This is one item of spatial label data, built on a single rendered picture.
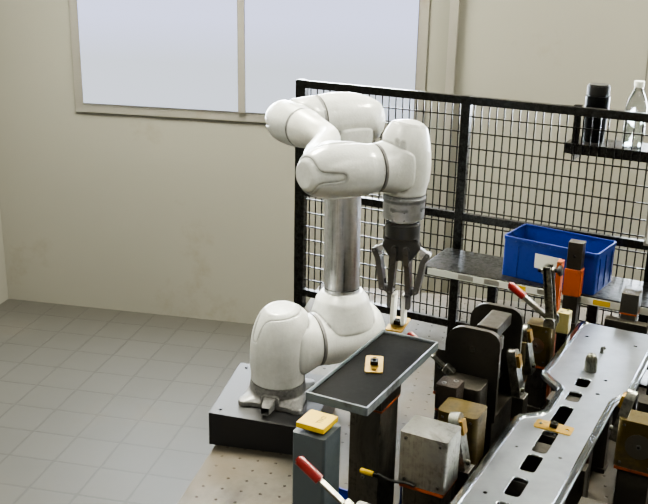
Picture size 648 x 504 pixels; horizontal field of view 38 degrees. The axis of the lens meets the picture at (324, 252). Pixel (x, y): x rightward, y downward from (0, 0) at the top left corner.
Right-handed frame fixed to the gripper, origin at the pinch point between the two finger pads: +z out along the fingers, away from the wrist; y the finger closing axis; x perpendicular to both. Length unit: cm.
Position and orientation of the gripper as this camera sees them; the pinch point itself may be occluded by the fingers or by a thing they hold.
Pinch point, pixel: (398, 308)
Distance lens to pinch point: 207.8
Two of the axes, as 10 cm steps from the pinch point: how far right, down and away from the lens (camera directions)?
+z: -0.2, 9.5, 3.1
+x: 3.3, -2.9, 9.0
